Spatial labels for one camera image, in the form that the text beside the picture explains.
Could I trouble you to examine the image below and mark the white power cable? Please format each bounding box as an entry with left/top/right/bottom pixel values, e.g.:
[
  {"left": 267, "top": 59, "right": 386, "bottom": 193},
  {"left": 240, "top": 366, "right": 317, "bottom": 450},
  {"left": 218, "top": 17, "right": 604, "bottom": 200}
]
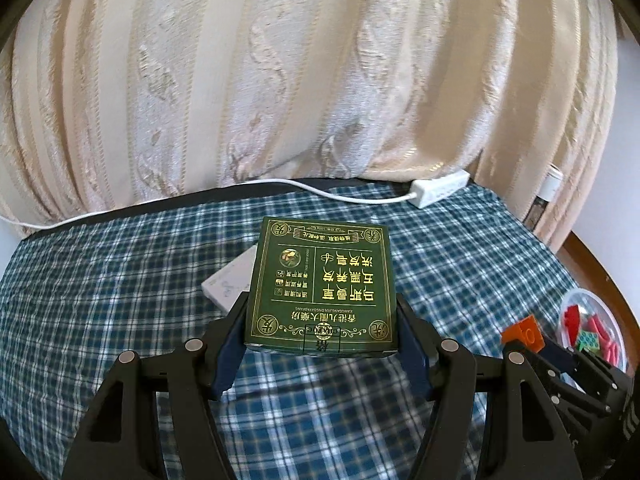
[{"left": 0, "top": 177, "right": 416, "bottom": 231}]

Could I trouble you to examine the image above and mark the clear plastic container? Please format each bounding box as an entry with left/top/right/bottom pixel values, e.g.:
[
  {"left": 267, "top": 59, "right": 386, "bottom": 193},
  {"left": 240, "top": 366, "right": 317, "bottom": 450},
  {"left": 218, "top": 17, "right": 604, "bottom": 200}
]
[{"left": 557, "top": 287, "right": 629, "bottom": 376}]

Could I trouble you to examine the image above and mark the cream patterned curtain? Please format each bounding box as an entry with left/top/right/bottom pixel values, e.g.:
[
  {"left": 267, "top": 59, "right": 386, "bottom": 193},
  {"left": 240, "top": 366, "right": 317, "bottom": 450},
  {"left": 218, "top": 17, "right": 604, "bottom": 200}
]
[{"left": 0, "top": 0, "right": 621, "bottom": 256}]

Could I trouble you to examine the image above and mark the blue plaid tablecloth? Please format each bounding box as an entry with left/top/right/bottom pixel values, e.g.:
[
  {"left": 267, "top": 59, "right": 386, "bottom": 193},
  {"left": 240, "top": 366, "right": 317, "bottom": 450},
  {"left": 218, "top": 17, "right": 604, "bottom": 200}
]
[{"left": 0, "top": 182, "right": 626, "bottom": 480}]

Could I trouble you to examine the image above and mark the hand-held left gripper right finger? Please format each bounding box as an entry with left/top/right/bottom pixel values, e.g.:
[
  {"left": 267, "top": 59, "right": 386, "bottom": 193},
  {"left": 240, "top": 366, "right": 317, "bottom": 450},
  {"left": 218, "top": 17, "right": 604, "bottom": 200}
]
[{"left": 396, "top": 294, "right": 583, "bottom": 480}]

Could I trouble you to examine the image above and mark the white plastic device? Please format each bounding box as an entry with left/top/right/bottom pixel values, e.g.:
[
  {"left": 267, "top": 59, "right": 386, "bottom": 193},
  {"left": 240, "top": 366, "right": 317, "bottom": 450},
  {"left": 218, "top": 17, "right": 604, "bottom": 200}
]
[{"left": 522, "top": 162, "right": 563, "bottom": 223}]

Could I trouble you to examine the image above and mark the orange toy brick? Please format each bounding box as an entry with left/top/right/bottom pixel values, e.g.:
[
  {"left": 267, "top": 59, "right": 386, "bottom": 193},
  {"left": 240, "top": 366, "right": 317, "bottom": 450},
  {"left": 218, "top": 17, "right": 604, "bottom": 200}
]
[{"left": 502, "top": 316, "right": 545, "bottom": 352}]

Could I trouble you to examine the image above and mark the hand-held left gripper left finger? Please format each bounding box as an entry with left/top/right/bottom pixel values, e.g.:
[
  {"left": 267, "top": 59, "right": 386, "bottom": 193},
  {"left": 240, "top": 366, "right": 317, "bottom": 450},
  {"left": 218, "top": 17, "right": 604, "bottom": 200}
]
[{"left": 61, "top": 291, "right": 249, "bottom": 480}]

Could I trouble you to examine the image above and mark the white power strip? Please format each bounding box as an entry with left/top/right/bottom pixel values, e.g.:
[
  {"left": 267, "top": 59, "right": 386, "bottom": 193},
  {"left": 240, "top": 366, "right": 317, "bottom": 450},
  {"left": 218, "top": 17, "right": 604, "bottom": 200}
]
[{"left": 407, "top": 169, "right": 471, "bottom": 208}]

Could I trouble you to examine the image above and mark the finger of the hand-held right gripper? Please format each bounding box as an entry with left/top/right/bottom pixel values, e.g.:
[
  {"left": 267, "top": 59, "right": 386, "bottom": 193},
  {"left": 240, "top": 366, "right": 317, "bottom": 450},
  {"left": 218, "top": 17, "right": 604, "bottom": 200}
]
[
  {"left": 552, "top": 392, "right": 621, "bottom": 461},
  {"left": 542, "top": 342, "right": 632, "bottom": 418}
]

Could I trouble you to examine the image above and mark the white cardboard box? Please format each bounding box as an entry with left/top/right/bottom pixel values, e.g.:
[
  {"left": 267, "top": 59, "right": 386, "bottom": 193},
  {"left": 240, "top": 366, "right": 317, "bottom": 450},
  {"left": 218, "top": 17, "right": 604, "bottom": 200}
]
[{"left": 201, "top": 245, "right": 258, "bottom": 313}]

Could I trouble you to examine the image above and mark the green box with gold print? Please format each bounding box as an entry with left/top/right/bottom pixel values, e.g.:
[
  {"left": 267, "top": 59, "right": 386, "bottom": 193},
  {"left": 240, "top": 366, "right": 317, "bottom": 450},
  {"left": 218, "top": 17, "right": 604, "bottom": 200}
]
[{"left": 244, "top": 216, "right": 400, "bottom": 358}]

